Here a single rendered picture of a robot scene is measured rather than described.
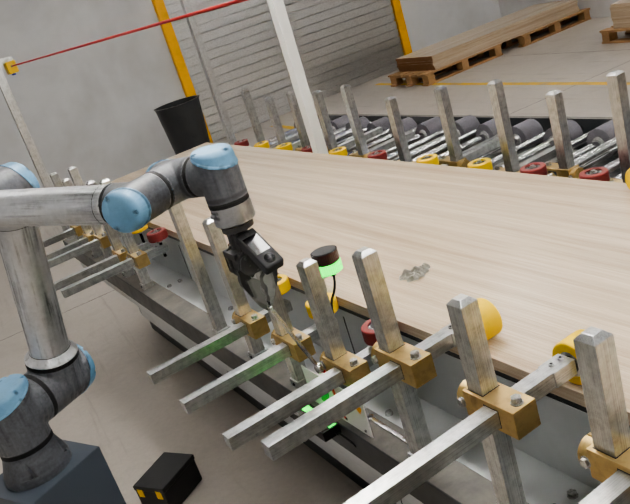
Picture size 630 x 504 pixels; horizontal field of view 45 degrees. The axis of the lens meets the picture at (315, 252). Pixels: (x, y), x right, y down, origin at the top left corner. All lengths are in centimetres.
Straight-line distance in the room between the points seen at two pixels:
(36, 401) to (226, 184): 96
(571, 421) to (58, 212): 111
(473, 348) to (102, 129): 850
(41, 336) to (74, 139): 732
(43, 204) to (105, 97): 780
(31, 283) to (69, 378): 32
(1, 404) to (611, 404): 160
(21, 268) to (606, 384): 154
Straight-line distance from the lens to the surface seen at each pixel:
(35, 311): 219
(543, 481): 161
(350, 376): 162
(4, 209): 182
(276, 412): 159
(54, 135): 942
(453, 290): 176
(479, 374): 123
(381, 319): 140
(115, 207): 155
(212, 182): 156
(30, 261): 212
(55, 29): 943
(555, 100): 242
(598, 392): 104
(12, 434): 223
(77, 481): 229
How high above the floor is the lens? 166
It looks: 20 degrees down
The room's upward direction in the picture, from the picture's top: 18 degrees counter-clockwise
